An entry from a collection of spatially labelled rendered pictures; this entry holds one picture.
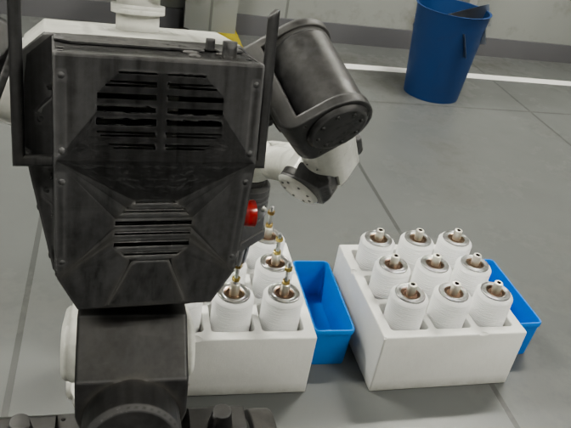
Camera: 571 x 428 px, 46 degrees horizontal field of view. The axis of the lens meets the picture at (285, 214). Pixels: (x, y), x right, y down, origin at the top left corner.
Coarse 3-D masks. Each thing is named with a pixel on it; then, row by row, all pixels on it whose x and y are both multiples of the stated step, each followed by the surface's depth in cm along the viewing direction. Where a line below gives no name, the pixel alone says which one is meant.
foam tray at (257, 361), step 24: (216, 336) 151; (240, 336) 152; (264, 336) 154; (288, 336) 155; (312, 336) 156; (216, 360) 154; (240, 360) 155; (264, 360) 157; (288, 360) 158; (192, 384) 156; (216, 384) 158; (240, 384) 160; (264, 384) 161; (288, 384) 163
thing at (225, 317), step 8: (248, 288) 157; (216, 296) 152; (216, 304) 152; (224, 304) 151; (232, 304) 151; (240, 304) 151; (248, 304) 152; (216, 312) 153; (224, 312) 151; (232, 312) 151; (240, 312) 152; (248, 312) 153; (216, 320) 154; (224, 320) 152; (232, 320) 152; (240, 320) 153; (248, 320) 155; (216, 328) 155; (224, 328) 153; (232, 328) 153; (240, 328) 154; (248, 328) 157
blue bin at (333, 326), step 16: (304, 272) 194; (320, 272) 195; (304, 288) 197; (320, 288) 197; (336, 288) 184; (320, 304) 195; (336, 304) 183; (320, 320) 189; (336, 320) 182; (320, 336) 169; (336, 336) 170; (320, 352) 172; (336, 352) 173
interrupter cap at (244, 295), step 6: (228, 282) 156; (222, 288) 154; (228, 288) 155; (240, 288) 156; (246, 288) 156; (222, 294) 153; (228, 294) 153; (240, 294) 154; (246, 294) 154; (228, 300) 151; (234, 300) 151; (240, 300) 152; (246, 300) 152
